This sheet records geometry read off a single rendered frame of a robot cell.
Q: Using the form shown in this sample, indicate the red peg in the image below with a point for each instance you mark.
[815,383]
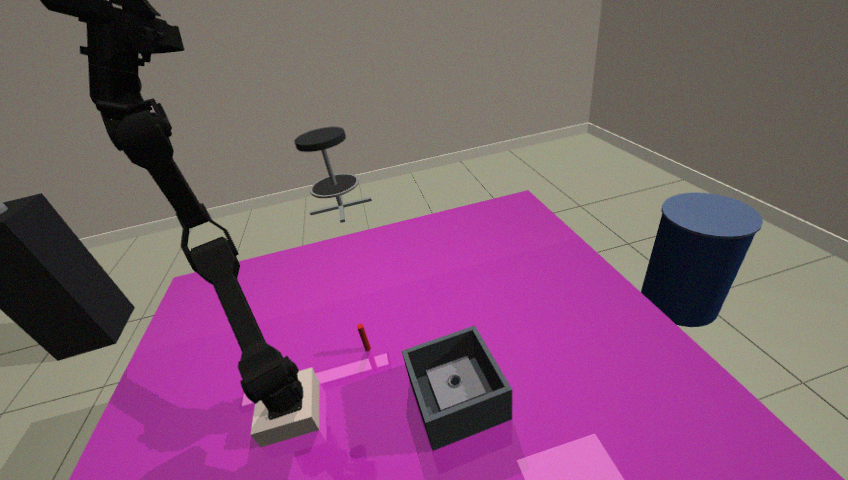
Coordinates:
[363,337]

